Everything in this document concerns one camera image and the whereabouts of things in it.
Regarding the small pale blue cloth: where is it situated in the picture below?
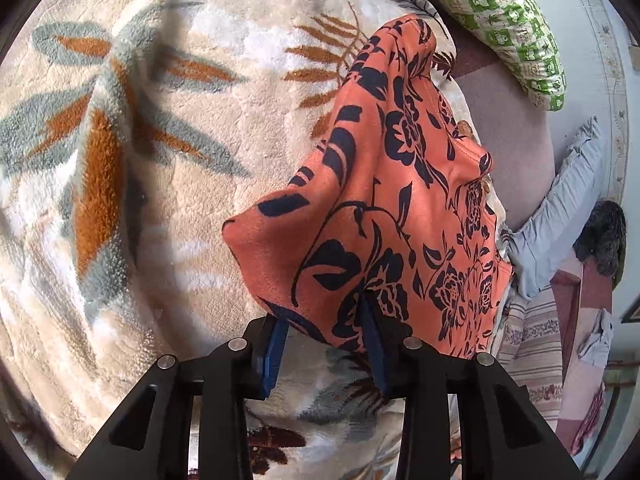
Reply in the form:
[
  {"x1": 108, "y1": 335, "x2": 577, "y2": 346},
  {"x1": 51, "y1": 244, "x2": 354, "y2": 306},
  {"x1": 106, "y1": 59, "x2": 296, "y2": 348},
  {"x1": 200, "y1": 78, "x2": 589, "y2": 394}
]
[{"x1": 579, "y1": 308, "x2": 615, "y2": 367}]

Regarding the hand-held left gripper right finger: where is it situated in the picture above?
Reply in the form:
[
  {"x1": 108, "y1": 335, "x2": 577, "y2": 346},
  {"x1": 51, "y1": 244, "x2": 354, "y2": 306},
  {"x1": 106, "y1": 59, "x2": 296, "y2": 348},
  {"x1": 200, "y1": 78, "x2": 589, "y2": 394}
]
[{"x1": 357, "y1": 292, "x2": 583, "y2": 480}]

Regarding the dark furry item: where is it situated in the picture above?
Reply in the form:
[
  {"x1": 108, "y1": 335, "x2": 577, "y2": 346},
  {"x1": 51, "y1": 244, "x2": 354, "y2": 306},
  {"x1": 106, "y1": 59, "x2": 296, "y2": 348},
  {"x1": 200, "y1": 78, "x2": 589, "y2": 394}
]
[{"x1": 572, "y1": 201, "x2": 627, "y2": 277}]

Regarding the striped floral bed sheet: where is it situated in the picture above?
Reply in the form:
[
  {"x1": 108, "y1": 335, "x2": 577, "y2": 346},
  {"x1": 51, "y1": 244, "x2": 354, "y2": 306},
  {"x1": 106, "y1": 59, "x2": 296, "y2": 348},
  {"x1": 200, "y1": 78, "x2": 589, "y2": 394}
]
[{"x1": 492, "y1": 285, "x2": 563, "y2": 433}]

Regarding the leaf print fleece blanket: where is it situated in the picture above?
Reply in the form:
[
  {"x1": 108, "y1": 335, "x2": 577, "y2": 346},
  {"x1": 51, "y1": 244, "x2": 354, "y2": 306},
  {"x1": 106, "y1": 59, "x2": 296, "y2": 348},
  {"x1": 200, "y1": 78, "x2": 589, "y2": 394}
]
[{"x1": 0, "y1": 0, "x2": 506, "y2": 480}]

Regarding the orange floral shirt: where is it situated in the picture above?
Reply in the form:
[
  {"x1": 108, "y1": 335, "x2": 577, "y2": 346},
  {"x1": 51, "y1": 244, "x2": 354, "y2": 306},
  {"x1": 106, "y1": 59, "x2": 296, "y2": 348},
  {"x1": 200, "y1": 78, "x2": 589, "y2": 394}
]
[{"x1": 222, "y1": 14, "x2": 516, "y2": 361}]

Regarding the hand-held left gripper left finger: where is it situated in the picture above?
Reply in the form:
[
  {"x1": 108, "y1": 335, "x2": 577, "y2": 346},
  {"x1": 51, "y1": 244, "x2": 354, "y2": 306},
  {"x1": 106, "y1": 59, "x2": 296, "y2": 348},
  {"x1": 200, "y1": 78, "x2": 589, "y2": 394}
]
[{"x1": 75, "y1": 316, "x2": 290, "y2": 480}]

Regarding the grey folded cloth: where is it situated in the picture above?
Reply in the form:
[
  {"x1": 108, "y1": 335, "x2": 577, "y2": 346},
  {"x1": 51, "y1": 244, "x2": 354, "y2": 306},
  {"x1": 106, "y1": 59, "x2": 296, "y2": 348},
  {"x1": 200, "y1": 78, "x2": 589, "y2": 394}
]
[{"x1": 505, "y1": 116, "x2": 608, "y2": 301}]

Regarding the green patterned pillow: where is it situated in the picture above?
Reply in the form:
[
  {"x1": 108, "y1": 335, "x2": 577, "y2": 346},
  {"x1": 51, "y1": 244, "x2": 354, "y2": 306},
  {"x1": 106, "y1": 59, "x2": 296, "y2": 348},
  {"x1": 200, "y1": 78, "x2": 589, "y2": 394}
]
[{"x1": 405, "y1": 0, "x2": 568, "y2": 113}]

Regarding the pink patchwork quilt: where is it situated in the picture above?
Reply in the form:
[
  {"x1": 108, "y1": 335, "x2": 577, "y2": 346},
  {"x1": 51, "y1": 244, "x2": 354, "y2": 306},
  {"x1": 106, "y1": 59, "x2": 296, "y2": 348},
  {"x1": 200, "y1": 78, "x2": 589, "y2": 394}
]
[{"x1": 550, "y1": 255, "x2": 613, "y2": 456}]

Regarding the mauve bed sheet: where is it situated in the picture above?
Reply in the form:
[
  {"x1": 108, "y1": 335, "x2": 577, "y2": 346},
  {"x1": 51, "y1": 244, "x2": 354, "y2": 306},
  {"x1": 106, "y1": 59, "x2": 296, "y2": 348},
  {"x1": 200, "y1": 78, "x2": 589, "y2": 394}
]
[{"x1": 435, "y1": 25, "x2": 556, "y2": 233}]

